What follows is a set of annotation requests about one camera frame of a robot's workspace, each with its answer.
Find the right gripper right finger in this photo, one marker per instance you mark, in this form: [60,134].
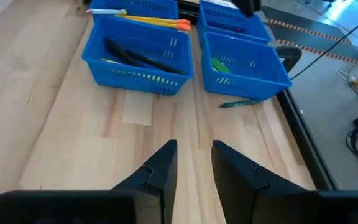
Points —
[244,186]

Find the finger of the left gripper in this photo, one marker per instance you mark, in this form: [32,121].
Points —
[247,6]

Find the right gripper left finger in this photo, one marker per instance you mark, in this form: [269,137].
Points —
[157,186]

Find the green eraser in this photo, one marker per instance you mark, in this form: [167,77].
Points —
[221,66]

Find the dark green marker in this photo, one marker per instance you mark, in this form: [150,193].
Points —
[239,104]

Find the yellow pencil with orange cap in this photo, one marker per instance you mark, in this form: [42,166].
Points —
[157,19]

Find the blue plastic bin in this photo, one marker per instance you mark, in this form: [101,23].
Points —
[135,4]
[228,34]
[135,81]
[250,84]

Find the silver pen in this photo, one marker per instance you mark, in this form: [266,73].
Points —
[107,11]

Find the orange striped black mat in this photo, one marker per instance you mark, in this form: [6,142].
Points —
[306,34]

